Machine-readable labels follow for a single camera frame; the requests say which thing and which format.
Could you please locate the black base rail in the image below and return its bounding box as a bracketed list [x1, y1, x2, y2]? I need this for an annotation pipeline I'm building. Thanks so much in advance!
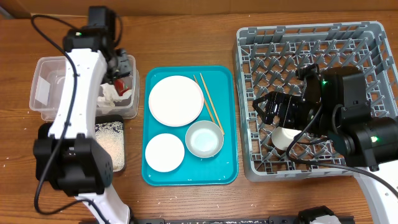
[130, 206, 355, 224]

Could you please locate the pink bowl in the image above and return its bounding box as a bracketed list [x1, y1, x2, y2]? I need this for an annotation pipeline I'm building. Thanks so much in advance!
[145, 133, 185, 173]

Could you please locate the black tray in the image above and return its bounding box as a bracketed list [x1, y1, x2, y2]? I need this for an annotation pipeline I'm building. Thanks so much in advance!
[35, 114, 127, 182]

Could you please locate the pile of rice grains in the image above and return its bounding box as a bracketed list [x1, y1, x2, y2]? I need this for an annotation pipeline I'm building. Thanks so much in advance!
[95, 121, 125, 172]

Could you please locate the clear plastic bin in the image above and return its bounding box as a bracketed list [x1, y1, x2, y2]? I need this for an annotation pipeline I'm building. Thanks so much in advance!
[29, 55, 139, 121]

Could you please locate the wooden chopstick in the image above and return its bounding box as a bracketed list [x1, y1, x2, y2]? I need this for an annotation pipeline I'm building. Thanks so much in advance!
[193, 75, 215, 123]
[200, 73, 225, 135]

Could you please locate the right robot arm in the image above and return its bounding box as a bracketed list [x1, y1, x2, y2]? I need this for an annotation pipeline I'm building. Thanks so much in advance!
[252, 63, 397, 223]

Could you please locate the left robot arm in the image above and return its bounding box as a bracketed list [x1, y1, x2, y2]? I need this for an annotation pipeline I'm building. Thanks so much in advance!
[33, 6, 133, 223]

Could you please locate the white cup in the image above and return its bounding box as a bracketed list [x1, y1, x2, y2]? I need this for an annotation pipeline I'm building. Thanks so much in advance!
[271, 127, 300, 151]

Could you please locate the grey dish rack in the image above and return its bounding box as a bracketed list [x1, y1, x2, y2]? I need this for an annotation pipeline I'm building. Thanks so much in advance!
[233, 21, 397, 182]

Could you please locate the white napkin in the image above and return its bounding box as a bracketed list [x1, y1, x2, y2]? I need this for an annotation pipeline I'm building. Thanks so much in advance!
[97, 83, 132, 107]

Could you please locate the red snack wrapper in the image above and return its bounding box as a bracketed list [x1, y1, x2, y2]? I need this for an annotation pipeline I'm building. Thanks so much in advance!
[114, 79, 131, 96]

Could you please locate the large white plate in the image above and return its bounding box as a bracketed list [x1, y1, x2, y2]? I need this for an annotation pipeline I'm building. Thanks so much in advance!
[149, 75, 204, 127]

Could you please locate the grey bowl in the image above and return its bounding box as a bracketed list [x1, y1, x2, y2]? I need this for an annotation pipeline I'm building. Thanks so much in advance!
[185, 120, 224, 159]

